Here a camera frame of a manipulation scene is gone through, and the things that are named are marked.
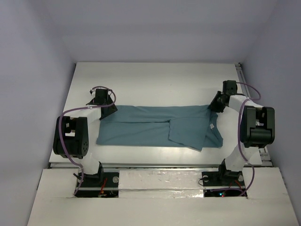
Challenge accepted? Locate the teal blue t-shirt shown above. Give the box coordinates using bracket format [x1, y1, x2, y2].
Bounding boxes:
[96, 105, 223, 151]

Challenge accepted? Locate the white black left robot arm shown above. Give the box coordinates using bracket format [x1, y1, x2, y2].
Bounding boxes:
[53, 86, 117, 186]

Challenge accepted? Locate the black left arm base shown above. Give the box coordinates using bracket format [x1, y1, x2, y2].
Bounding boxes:
[73, 163, 119, 198]

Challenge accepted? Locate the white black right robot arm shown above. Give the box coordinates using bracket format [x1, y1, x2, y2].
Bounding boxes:
[208, 80, 276, 185]

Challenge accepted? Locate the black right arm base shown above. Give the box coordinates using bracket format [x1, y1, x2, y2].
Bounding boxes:
[198, 163, 246, 197]

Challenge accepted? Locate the white foam front panel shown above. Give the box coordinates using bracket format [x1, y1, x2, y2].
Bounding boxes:
[118, 170, 204, 199]

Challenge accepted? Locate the aluminium front table rail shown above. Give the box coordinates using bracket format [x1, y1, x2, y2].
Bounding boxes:
[48, 161, 273, 170]

